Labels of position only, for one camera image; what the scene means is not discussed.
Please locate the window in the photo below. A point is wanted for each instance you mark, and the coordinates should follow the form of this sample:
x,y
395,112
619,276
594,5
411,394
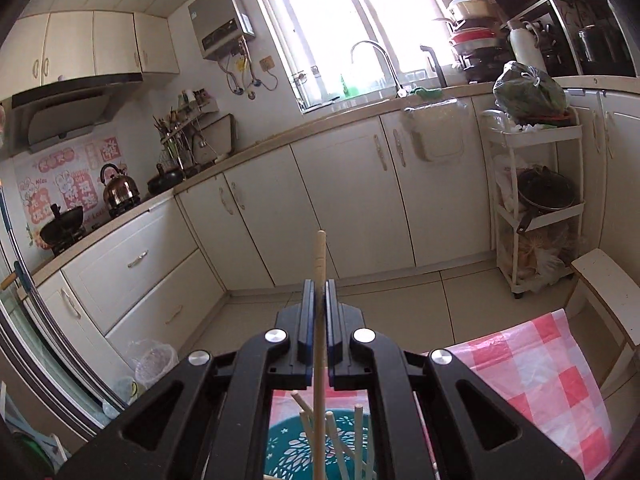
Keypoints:
x,y
315,37

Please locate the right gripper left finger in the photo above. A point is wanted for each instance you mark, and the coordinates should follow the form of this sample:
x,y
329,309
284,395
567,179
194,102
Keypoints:
x,y
207,418

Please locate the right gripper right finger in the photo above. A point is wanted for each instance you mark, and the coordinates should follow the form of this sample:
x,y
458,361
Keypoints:
x,y
432,417

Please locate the utensil rack on counter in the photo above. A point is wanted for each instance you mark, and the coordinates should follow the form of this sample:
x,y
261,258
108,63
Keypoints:
x,y
194,134

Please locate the hanging white trash bin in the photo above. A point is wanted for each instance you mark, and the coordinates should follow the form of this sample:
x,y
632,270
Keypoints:
x,y
436,130

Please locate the range hood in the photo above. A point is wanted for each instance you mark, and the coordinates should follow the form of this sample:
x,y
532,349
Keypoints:
x,y
41,117

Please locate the pink checkered plastic tablecloth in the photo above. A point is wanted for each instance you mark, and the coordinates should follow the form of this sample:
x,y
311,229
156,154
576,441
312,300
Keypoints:
x,y
536,366

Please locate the stacked pots and dishes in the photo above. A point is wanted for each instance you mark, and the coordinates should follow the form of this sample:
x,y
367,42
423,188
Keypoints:
x,y
475,39

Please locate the floral plastic-lined waste bin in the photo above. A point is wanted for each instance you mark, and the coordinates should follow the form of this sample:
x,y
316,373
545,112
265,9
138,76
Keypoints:
x,y
151,360

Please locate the green plastic bag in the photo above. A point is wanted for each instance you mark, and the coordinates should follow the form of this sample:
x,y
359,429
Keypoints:
x,y
527,92

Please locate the grey wall water heater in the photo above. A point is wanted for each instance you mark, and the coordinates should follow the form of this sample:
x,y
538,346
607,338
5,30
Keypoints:
x,y
219,27

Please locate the cream upper wall cabinets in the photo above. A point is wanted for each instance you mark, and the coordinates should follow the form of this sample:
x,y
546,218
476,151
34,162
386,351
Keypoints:
x,y
51,47

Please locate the white tiered storage cart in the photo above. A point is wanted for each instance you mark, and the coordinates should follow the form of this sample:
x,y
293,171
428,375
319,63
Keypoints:
x,y
541,255

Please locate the chrome sink faucet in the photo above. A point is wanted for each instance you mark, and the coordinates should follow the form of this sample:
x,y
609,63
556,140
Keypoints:
x,y
385,64

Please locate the wooden stool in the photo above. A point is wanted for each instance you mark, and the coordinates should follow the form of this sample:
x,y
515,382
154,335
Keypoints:
x,y
614,295

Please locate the white thermos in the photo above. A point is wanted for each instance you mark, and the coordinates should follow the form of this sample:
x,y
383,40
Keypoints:
x,y
525,45

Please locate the beige wooden chopstick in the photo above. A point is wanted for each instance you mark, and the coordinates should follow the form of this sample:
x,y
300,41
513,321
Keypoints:
x,y
319,425
305,419
331,426
304,406
358,426

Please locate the black wok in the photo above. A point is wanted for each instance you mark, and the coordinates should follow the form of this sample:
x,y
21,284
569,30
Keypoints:
x,y
63,226

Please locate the black pan on cart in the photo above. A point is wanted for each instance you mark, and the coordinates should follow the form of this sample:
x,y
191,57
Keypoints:
x,y
541,191

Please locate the metal kettle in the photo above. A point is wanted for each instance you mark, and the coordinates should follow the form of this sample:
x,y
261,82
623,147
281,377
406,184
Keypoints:
x,y
119,190

